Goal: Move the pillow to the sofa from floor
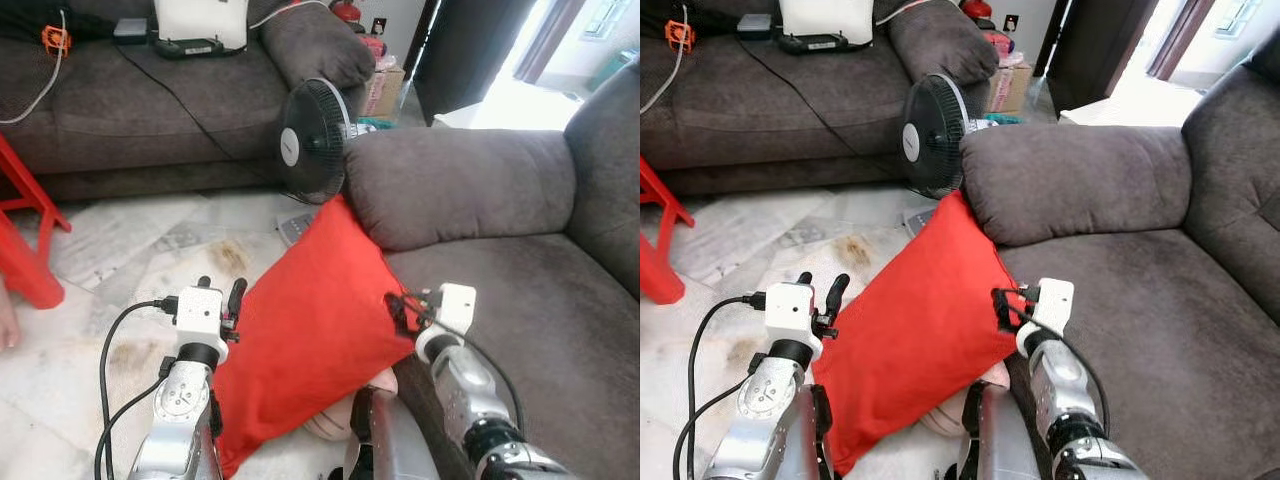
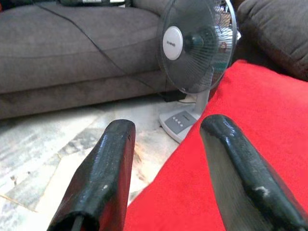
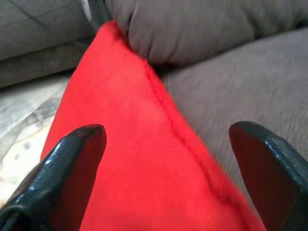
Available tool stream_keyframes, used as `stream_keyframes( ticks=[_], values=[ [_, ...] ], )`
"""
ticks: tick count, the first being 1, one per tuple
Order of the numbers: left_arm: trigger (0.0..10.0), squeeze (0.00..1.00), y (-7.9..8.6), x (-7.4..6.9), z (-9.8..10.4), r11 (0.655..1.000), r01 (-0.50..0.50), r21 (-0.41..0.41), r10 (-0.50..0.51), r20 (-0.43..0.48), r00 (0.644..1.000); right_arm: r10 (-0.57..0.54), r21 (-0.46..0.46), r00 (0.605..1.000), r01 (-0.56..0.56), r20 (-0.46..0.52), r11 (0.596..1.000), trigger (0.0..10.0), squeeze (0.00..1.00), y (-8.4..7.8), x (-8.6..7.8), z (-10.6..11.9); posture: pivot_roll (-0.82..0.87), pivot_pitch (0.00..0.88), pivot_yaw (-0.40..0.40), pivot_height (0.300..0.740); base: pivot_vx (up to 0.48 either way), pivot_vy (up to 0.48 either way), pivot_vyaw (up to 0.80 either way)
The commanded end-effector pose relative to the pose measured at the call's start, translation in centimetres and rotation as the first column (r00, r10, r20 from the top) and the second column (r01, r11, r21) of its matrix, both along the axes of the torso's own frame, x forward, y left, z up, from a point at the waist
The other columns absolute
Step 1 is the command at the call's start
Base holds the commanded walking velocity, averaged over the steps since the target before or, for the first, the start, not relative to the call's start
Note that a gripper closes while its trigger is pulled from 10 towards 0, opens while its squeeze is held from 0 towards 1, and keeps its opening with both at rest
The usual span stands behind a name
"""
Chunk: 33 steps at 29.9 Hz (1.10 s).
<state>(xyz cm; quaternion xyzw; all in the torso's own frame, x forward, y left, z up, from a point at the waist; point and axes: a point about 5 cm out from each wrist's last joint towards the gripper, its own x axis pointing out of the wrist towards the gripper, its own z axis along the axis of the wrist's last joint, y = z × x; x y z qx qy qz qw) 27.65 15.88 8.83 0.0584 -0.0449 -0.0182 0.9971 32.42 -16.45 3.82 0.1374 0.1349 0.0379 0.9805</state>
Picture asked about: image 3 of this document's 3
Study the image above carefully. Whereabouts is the black floor fan grey base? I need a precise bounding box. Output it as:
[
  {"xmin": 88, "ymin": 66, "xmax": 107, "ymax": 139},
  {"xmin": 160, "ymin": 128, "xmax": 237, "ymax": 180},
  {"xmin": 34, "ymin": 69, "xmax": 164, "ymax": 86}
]
[{"xmin": 80, "ymin": 0, "xmax": 114, "ymax": 30}]

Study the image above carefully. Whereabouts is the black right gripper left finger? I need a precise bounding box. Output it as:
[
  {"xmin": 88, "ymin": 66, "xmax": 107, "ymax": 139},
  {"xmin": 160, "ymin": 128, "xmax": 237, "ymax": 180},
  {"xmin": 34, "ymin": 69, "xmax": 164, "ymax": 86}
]
[{"xmin": 0, "ymin": 124, "xmax": 107, "ymax": 231}]

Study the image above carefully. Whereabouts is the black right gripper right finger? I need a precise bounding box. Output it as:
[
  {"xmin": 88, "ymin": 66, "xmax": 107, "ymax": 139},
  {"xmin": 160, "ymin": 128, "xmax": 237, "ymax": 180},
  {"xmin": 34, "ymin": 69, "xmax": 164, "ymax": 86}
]
[{"xmin": 229, "ymin": 121, "xmax": 308, "ymax": 231}]

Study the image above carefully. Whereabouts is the brown two-seat fabric sofa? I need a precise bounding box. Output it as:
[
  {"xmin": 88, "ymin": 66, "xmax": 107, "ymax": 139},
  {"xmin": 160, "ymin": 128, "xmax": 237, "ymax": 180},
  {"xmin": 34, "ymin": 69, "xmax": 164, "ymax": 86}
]
[{"xmin": 105, "ymin": 0, "xmax": 308, "ymax": 210}]

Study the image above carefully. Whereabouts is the red fabric pillow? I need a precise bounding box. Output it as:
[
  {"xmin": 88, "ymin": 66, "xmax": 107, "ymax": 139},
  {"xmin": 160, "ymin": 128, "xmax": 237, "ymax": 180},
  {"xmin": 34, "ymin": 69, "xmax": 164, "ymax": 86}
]
[{"xmin": 39, "ymin": 20, "xmax": 266, "ymax": 231}]

